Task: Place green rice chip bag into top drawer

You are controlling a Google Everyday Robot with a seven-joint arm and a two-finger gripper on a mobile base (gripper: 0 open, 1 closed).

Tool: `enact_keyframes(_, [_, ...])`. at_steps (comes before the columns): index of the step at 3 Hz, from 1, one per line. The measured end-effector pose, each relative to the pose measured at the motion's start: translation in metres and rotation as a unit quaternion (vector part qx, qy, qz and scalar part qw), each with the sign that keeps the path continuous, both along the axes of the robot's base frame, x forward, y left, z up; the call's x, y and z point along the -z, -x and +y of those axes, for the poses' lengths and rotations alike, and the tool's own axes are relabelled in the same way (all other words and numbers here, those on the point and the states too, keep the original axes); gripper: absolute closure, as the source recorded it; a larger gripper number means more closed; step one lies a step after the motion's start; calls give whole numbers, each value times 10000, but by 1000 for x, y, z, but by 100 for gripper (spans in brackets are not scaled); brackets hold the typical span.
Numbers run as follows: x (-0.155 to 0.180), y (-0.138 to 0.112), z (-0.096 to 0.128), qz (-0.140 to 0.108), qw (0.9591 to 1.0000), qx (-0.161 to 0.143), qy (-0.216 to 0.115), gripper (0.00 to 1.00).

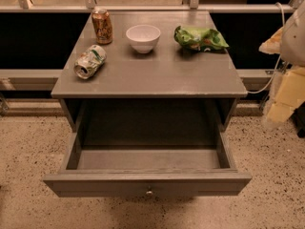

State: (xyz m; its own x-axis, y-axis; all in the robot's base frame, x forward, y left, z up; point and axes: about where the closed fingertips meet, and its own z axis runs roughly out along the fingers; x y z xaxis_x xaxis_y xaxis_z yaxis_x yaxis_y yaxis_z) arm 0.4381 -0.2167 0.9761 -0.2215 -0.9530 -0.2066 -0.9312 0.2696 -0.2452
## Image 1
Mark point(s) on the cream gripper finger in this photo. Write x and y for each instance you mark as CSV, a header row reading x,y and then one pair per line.
x,y
272,45
287,93

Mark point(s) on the green rice chip bag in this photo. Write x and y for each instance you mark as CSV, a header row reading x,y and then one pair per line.
x,y
200,39

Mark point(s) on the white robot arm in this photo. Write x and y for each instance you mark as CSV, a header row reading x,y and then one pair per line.
x,y
292,47

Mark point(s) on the round metal drawer knob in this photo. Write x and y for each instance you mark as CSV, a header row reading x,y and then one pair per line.
x,y
149,192

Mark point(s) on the open grey top drawer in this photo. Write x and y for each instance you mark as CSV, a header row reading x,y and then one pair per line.
x,y
120,147

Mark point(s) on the grey wooden cabinet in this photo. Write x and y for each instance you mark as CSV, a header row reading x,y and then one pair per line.
x,y
167,71

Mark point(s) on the white ceramic bowl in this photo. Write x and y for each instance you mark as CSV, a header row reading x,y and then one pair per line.
x,y
143,38

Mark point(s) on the upright orange soda can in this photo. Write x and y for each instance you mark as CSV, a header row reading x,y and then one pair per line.
x,y
102,25

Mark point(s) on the lying green white can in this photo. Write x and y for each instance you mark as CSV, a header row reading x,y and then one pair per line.
x,y
89,62

